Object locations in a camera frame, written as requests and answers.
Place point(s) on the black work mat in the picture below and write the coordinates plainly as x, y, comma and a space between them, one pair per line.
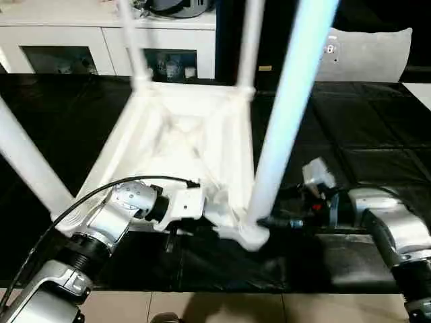
363, 128

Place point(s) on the grey cushion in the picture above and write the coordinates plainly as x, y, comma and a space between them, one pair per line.
370, 57

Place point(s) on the small tan label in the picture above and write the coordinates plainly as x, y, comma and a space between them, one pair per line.
265, 68

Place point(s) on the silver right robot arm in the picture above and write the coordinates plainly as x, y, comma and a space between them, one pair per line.
397, 229

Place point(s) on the black sofa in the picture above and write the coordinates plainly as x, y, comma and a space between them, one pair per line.
232, 33

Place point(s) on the white flat board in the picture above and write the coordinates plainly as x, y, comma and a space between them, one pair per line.
419, 95

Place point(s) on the white plastic table top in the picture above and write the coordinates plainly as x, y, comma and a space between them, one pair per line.
182, 134

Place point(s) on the white glass-door cabinet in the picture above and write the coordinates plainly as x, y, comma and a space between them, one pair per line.
67, 40

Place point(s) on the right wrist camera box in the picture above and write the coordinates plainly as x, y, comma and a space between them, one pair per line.
318, 176

